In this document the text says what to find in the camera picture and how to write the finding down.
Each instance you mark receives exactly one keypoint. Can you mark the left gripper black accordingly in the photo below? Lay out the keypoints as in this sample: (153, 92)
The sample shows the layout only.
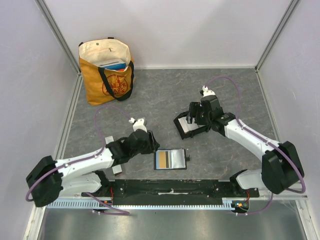
(152, 144)

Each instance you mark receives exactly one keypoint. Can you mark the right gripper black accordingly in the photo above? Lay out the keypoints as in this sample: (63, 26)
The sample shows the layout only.
(196, 116)

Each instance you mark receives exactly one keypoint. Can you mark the orange canvas tote bag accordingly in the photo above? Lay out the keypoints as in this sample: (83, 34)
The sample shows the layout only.
(104, 85)

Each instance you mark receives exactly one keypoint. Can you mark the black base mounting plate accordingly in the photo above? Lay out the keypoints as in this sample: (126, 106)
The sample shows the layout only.
(172, 191)

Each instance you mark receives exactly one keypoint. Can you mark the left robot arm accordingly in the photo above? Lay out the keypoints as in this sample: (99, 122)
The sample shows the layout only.
(46, 180)

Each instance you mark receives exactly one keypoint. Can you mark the clear acrylic rectangular block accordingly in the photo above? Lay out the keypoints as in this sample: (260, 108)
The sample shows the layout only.
(118, 168)

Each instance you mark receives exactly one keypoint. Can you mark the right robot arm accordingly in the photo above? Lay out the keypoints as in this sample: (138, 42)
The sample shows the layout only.
(280, 163)

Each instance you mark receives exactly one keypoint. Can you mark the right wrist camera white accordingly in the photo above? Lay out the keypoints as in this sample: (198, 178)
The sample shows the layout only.
(206, 92)

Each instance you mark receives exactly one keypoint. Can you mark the gold credit card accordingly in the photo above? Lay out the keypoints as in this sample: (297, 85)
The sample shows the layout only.
(164, 161)

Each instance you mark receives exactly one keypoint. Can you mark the blue book in bag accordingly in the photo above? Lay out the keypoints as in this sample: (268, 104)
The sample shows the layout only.
(116, 64)

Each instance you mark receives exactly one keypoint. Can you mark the black plastic card bin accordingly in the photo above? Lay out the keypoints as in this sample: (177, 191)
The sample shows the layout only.
(191, 134)

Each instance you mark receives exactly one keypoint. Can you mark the black leather card holder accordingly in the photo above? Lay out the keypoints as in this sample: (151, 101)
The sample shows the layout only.
(178, 159)

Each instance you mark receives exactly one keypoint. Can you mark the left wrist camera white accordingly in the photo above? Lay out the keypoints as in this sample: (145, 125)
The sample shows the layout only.
(138, 124)

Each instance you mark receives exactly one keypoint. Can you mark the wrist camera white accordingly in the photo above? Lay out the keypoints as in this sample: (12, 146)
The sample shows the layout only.
(138, 124)
(206, 92)

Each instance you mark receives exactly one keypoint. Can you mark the stack of white cards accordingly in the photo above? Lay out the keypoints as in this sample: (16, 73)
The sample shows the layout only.
(187, 127)

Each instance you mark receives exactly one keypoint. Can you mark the slotted cable duct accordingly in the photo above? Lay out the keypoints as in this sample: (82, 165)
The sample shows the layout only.
(90, 203)

